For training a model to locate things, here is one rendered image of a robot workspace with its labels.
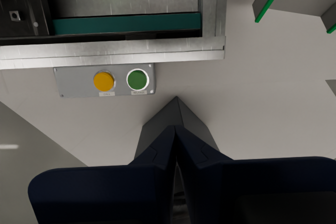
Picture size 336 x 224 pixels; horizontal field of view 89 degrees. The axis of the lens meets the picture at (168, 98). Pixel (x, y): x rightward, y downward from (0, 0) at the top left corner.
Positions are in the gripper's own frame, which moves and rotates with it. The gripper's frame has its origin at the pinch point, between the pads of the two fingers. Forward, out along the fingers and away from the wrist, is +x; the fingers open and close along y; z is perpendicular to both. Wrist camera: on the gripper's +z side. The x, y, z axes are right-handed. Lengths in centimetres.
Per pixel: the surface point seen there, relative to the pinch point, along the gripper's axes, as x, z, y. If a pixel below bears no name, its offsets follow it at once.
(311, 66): 39, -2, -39
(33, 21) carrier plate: 28.4, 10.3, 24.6
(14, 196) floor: 126, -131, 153
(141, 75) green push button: 28.2, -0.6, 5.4
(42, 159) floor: 126, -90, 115
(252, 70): 39.4, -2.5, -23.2
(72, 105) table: 39.5, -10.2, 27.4
